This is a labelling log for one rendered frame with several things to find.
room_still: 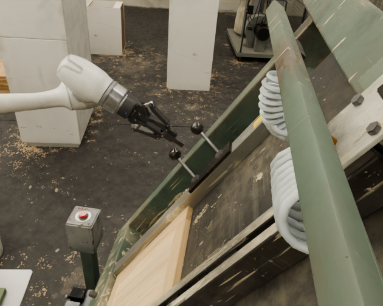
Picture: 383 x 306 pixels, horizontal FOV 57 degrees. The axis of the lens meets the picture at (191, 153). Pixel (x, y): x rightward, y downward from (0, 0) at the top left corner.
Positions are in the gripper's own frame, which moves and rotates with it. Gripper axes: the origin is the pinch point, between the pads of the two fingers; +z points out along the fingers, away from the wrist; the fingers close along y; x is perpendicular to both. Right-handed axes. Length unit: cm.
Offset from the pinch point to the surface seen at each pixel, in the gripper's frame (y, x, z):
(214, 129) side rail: -6.5, -8.5, 10.4
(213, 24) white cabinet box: 51, -349, 21
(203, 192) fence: 0.5, 16.0, 14.1
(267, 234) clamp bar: -31, 58, 8
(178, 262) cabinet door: 8.2, 37.7, 14.0
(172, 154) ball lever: -0.7, 9.9, 0.5
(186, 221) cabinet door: 8.1, 22.6, 14.0
